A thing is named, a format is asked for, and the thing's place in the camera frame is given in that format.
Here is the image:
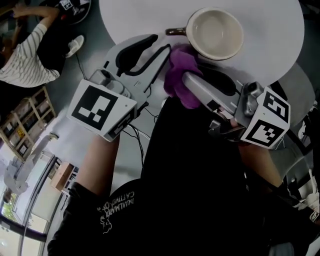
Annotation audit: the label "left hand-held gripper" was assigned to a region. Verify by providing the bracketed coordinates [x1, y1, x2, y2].
[66, 34, 172, 143]

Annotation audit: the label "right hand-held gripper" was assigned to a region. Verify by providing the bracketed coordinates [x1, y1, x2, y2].
[182, 68, 292, 150]

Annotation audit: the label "purple cloth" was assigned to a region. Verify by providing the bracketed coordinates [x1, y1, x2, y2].
[163, 43, 204, 110]

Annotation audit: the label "cream cup with brown handle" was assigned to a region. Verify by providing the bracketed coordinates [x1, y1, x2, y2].
[165, 6, 245, 62]

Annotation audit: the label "person's right forearm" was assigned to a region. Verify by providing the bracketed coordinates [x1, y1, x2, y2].
[237, 142, 285, 189]

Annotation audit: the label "person's left forearm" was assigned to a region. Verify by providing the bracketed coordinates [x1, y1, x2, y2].
[74, 131, 121, 198]

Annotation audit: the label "white round table gold legs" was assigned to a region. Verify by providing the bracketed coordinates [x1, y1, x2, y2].
[98, 0, 306, 111]

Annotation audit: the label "person's black printed t-shirt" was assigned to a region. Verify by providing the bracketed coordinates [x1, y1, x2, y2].
[46, 96, 320, 256]

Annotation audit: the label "wooden shelf unit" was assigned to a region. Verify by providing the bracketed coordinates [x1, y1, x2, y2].
[0, 86, 57, 163]

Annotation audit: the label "light wooden box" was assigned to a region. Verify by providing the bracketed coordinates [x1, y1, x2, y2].
[50, 161, 76, 193]

